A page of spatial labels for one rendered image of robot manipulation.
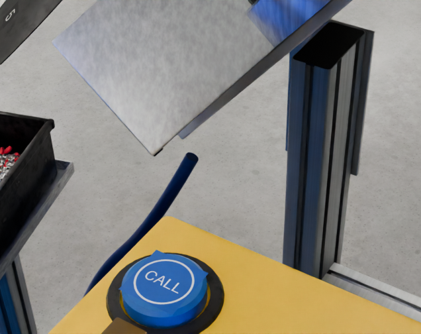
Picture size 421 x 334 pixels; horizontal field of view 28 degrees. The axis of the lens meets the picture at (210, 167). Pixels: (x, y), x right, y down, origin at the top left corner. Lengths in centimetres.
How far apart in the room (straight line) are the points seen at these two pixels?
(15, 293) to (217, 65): 35
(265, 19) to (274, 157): 151
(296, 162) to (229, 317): 56
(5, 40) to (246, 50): 28
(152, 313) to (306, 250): 65
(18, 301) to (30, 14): 30
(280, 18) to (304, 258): 42
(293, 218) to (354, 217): 105
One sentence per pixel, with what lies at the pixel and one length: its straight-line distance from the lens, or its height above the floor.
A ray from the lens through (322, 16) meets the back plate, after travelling 72.
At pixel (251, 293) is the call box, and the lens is 40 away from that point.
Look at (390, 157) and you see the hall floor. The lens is 223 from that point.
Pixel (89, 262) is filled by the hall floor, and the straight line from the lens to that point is 194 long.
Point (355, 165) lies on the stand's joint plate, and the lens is 103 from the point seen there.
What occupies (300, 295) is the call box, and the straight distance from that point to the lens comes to 40.
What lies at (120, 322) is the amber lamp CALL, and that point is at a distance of 38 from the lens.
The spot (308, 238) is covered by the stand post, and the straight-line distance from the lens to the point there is 100.
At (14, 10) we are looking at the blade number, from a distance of 90.
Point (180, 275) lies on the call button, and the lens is 39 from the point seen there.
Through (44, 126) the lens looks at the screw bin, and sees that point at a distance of 84.
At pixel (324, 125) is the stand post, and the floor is 84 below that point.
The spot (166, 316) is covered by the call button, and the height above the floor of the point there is 108.
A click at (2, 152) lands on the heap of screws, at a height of 85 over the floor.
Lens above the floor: 137
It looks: 39 degrees down
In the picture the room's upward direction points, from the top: 2 degrees counter-clockwise
